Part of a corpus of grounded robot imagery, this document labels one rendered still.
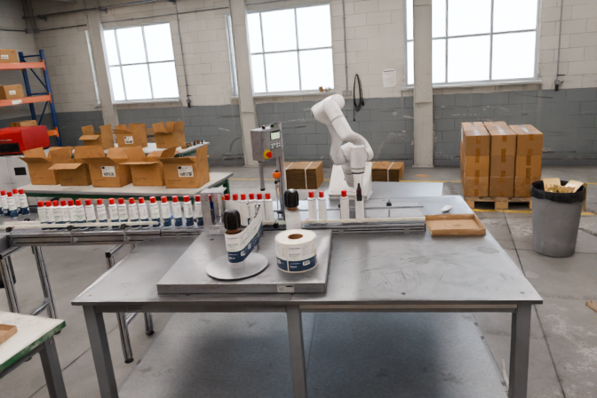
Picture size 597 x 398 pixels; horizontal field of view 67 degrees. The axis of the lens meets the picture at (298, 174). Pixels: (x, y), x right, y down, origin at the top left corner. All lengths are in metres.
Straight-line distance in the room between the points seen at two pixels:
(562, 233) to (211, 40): 6.70
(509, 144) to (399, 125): 2.69
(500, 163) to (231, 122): 5.12
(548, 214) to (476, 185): 1.45
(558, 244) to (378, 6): 4.89
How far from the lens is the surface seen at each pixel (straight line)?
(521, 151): 5.78
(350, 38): 8.03
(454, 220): 2.96
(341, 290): 2.12
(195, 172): 4.31
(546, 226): 4.61
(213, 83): 8.97
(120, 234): 3.15
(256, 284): 2.13
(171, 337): 3.14
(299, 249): 2.14
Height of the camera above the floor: 1.84
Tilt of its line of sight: 14 degrees down
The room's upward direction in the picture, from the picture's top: 4 degrees counter-clockwise
